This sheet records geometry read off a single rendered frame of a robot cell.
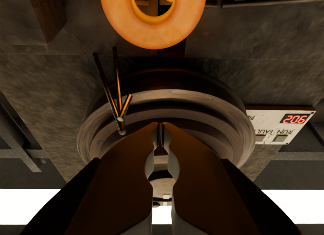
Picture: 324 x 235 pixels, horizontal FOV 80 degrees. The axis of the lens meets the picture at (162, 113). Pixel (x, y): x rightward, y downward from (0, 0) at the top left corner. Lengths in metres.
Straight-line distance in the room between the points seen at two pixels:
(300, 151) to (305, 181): 3.23
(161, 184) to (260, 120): 0.40
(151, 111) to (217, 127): 0.15
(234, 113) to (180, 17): 0.23
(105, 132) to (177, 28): 0.26
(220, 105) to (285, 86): 0.29
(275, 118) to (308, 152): 5.95
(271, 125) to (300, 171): 9.02
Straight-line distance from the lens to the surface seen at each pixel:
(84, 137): 0.51
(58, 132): 0.79
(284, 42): 0.51
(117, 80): 0.38
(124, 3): 0.33
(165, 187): 0.50
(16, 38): 0.38
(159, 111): 0.39
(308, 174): 9.90
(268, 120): 0.72
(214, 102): 0.41
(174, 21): 0.34
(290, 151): 6.35
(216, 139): 0.44
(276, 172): 9.20
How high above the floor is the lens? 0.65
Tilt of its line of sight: 46 degrees up
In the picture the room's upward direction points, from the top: 177 degrees counter-clockwise
